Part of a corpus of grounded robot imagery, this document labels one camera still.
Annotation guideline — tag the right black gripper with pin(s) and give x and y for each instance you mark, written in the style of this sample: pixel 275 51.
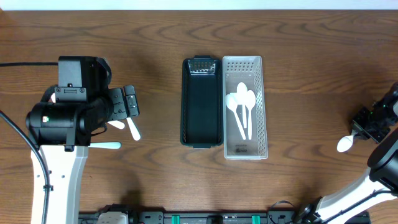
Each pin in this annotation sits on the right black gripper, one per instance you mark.
pixel 359 129

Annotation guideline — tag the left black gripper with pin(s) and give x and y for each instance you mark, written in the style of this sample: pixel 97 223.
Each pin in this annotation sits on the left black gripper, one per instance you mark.
pixel 130 101

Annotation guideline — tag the white plastic fork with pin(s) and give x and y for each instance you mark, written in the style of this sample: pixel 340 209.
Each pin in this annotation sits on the white plastic fork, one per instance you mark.
pixel 53 98
pixel 133 129

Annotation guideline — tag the dark green plastic basket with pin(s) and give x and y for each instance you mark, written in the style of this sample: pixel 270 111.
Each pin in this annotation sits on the dark green plastic basket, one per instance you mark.
pixel 201 123

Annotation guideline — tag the white plastic spoon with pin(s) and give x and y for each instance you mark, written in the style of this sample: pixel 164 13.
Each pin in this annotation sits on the white plastic spoon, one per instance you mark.
pixel 232 105
pixel 250 103
pixel 241 94

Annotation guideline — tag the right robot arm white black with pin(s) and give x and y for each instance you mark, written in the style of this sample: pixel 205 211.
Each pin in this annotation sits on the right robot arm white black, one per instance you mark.
pixel 379 181

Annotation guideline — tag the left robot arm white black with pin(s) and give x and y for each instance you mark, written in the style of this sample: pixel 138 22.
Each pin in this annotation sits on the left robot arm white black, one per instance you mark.
pixel 61 126

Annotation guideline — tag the short white spoon left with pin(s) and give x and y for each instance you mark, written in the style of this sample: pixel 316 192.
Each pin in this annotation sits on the short white spoon left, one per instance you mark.
pixel 117 124

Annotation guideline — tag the fork with mint handle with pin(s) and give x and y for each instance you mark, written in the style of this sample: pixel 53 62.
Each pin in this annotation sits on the fork with mint handle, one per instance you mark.
pixel 106 145

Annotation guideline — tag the black mounting rail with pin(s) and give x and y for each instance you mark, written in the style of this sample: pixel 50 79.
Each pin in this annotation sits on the black mounting rail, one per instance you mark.
pixel 117 213

